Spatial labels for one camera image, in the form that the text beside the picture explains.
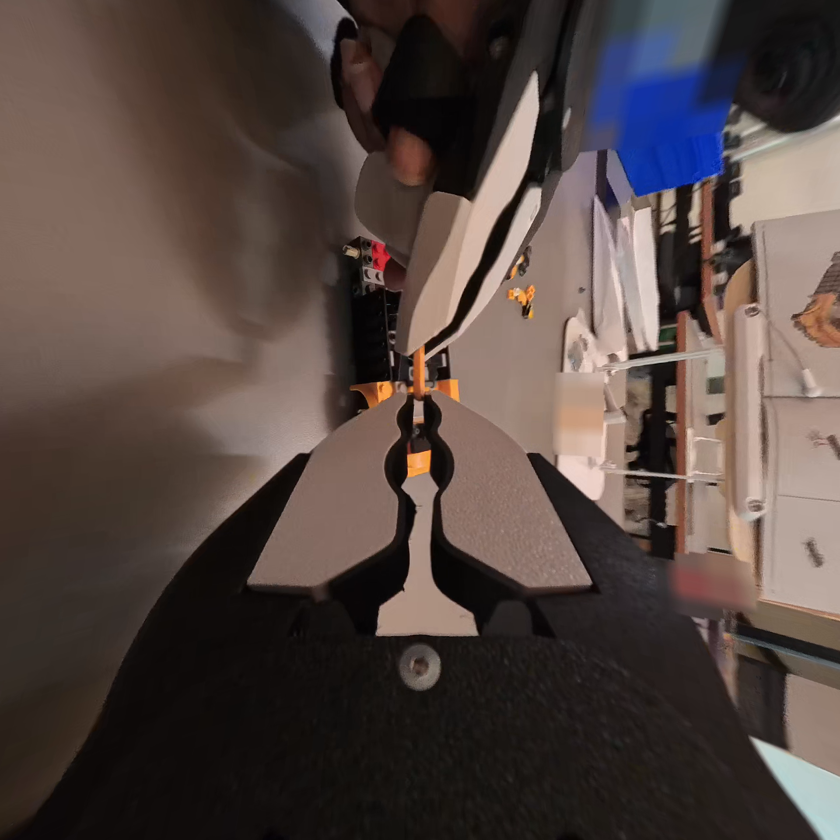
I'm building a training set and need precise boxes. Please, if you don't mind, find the pile of small lego pieces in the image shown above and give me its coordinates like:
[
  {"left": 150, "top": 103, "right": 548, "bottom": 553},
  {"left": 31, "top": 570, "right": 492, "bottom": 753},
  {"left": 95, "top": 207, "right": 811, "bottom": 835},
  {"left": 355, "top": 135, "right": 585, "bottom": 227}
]
[{"left": 505, "top": 246, "right": 540, "bottom": 322}]

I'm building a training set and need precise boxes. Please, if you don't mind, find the orange and black lego car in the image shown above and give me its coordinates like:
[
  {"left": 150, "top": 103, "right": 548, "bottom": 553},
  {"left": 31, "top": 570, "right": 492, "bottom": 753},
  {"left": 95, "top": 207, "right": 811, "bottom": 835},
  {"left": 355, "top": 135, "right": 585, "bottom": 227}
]
[{"left": 341, "top": 236, "right": 463, "bottom": 479}]

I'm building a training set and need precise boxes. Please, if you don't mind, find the open instruction booklet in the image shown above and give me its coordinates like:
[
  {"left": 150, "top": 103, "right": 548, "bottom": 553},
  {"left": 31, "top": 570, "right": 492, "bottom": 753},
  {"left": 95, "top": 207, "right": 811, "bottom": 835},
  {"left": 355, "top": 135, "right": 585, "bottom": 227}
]
[{"left": 751, "top": 210, "right": 840, "bottom": 621}]

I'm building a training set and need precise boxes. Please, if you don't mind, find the blue plastic bin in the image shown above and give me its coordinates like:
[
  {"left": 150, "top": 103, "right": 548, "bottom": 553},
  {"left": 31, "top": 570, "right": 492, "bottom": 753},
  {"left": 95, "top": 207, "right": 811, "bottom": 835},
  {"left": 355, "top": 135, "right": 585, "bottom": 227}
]
[{"left": 613, "top": 131, "right": 726, "bottom": 198}]

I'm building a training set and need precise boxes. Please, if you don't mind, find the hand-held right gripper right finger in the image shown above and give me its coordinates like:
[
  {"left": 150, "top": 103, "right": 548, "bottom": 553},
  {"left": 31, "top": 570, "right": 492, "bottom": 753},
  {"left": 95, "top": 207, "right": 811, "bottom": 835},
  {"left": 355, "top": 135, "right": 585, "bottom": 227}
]
[{"left": 424, "top": 394, "right": 595, "bottom": 635}]

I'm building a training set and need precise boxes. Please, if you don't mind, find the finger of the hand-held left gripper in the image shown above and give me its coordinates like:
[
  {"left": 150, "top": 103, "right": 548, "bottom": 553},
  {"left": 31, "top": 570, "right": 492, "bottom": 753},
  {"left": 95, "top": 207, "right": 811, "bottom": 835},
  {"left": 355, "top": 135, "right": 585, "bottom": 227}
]
[
  {"left": 395, "top": 69, "right": 544, "bottom": 358},
  {"left": 427, "top": 171, "right": 551, "bottom": 353}
]

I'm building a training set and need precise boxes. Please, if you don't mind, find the orange lego tile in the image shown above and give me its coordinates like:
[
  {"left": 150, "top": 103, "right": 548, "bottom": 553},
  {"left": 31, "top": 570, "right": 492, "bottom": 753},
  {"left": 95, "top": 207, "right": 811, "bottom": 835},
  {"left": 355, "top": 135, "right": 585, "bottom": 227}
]
[{"left": 408, "top": 346, "right": 433, "bottom": 403}]

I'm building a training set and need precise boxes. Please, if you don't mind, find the white book stand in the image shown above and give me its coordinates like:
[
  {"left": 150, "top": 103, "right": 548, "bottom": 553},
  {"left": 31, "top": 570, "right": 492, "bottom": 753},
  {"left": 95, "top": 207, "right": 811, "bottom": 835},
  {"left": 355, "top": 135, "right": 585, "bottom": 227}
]
[{"left": 562, "top": 259, "right": 824, "bottom": 567}]

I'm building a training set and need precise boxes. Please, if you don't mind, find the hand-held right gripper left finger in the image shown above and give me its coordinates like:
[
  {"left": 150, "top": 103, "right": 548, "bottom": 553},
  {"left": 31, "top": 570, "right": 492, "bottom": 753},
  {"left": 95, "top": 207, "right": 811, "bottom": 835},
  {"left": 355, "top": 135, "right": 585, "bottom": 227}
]
[{"left": 248, "top": 394, "right": 416, "bottom": 634}]

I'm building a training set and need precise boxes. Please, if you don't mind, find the person's left hand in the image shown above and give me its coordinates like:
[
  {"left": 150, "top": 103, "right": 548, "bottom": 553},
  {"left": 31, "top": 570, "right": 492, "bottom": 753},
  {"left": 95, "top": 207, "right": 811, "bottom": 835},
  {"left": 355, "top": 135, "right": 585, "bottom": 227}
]
[{"left": 330, "top": 13, "right": 439, "bottom": 189}]

